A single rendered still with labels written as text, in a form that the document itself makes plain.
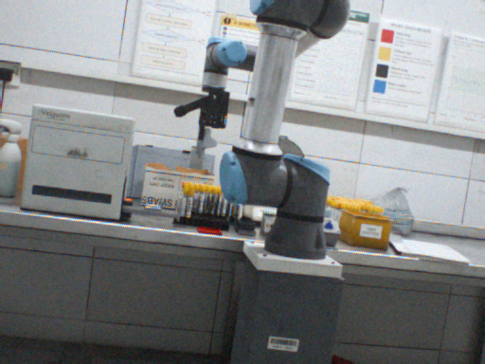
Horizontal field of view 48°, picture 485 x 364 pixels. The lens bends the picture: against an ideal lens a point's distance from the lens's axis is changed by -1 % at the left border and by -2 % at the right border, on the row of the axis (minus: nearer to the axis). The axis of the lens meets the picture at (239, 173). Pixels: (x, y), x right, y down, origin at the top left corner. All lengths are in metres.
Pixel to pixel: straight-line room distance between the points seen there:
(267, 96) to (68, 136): 0.63
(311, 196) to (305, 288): 0.21
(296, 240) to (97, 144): 0.64
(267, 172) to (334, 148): 1.14
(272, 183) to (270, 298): 0.26
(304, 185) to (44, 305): 1.40
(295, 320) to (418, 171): 1.35
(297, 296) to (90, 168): 0.70
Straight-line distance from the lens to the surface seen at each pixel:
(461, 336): 2.78
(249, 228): 1.70
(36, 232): 1.65
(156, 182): 1.91
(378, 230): 1.82
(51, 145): 1.63
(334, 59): 2.37
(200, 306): 2.36
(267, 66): 1.23
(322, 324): 1.33
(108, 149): 1.61
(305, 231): 1.30
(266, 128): 1.24
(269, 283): 1.27
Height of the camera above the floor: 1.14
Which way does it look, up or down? 3 degrees down
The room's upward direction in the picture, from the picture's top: 8 degrees clockwise
